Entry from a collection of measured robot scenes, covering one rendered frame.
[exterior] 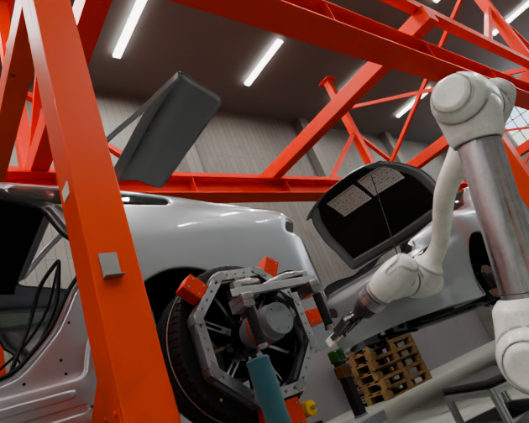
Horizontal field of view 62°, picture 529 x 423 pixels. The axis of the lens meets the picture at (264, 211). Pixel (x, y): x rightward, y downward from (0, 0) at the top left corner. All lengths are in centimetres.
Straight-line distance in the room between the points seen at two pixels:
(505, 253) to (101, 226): 119
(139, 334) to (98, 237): 35
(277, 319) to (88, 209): 78
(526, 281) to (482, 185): 23
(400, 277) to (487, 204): 40
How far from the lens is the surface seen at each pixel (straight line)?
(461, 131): 116
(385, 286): 143
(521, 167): 497
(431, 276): 153
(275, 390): 165
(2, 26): 649
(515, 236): 113
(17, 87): 295
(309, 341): 198
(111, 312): 146
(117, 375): 141
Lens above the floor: 59
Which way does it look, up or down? 22 degrees up
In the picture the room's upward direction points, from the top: 22 degrees counter-clockwise
